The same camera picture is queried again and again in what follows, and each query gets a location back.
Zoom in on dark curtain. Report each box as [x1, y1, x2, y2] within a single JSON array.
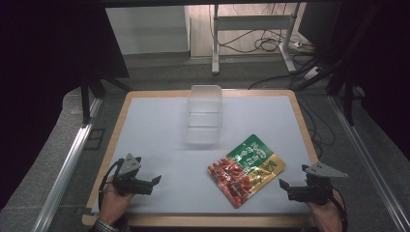
[[0, 0, 131, 211], [298, 0, 410, 162]]

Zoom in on person's right hand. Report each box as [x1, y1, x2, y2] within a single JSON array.
[[307, 188, 345, 232]]

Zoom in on white power strip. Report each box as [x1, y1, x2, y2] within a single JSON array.
[[303, 66, 322, 81]]

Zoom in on person's left hand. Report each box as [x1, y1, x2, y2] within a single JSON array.
[[100, 177, 135, 227]]

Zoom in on white metal desk frame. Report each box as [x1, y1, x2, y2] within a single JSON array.
[[210, 3, 303, 75]]

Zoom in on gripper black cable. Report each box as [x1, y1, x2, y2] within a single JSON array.
[[98, 158, 126, 210], [328, 187, 350, 232]]

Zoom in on black metal stand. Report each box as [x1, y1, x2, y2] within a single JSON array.
[[294, 3, 381, 128], [79, 75, 133, 128]]

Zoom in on white cabinet panel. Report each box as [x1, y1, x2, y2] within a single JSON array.
[[104, 5, 191, 56]]

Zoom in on clear plastic container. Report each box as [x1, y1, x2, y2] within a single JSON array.
[[184, 84, 223, 145]]

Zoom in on green red snack packet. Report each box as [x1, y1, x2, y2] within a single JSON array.
[[207, 133, 287, 210]]

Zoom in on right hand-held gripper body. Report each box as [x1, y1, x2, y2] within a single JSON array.
[[301, 161, 350, 206]]

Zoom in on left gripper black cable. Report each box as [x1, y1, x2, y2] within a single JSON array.
[[98, 158, 126, 210]]

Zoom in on aluminium rail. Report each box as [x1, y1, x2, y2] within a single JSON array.
[[328, 95, 410, 232], [31, 96, 104, 232]]

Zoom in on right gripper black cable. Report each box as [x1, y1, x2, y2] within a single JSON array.
[[328, 187, 350, 232]]

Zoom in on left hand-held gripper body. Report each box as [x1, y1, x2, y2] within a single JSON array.
[[111, 153, 147, 196]]

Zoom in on black floor cables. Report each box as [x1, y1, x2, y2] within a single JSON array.
[[208, 3, 337, 159]]

